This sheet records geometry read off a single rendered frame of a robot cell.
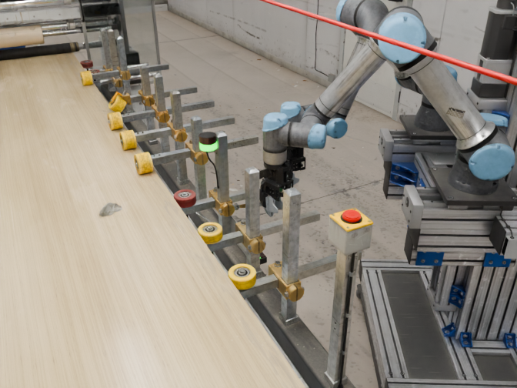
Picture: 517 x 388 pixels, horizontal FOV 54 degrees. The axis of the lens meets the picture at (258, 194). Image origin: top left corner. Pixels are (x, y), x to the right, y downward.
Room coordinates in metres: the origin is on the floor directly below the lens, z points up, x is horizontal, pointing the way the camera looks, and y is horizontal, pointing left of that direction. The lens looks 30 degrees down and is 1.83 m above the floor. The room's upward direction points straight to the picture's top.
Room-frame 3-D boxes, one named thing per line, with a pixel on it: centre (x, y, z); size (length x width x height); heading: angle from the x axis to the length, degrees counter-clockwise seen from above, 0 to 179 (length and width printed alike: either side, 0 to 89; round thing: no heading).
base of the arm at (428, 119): (1.93, -0.71, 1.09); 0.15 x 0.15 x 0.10
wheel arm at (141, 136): (2.13, 0.34, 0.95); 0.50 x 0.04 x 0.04; 116
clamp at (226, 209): (1.65, 0.14, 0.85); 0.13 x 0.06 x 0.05; 26
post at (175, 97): (2.08, 0.35, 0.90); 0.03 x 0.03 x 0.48; 26
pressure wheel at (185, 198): (1.61, 0.27, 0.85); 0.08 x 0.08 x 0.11
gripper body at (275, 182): (1.45, -0.06, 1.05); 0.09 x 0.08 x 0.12; 46
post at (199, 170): (1.86, 0.24, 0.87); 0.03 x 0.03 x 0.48; 26
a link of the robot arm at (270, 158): (1.46, -0.05, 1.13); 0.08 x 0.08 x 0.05
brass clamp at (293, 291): (1.20, -0.08, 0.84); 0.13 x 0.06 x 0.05; 26
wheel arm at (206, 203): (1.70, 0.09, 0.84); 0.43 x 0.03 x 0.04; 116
